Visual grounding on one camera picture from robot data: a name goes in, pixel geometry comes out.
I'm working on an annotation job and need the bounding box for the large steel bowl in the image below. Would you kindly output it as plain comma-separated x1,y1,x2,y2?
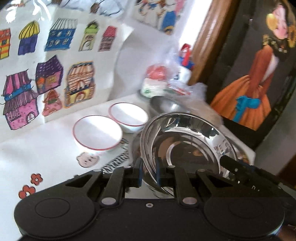
139,112,238,196

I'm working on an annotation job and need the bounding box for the white bowl red rim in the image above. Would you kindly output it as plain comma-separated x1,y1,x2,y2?
108,102,149,133
72,115,123,151

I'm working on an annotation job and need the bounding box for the white printed cartoon tablecloth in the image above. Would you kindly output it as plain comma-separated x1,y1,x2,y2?
0,93,256,241

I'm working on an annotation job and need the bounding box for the shallow steel plate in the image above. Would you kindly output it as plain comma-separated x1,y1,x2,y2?
149,96,188,117

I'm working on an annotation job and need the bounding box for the plastic bag of flatbread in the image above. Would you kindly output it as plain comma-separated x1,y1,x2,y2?
169,80,223,126

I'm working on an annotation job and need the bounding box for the painting of orange dress woman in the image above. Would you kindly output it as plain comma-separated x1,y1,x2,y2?
206,1,295,149

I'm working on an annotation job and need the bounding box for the white packaged food block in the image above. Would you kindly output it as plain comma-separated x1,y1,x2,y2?
140,78,168,98

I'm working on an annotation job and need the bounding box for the red tomato in bag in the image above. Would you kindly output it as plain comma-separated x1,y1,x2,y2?
146,64,168,80

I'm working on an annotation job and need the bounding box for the colourful houses drawing poster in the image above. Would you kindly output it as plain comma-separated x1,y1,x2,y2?
1,3,133,142

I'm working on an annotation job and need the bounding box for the cartoon figures poster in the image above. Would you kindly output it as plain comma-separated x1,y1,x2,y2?
132,0,187,35

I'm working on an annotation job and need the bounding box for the white mug red handle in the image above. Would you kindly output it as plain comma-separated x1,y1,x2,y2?
178,44,195,84

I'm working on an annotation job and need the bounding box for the brown wooden post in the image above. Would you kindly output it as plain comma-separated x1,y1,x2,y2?
188,0,240,85

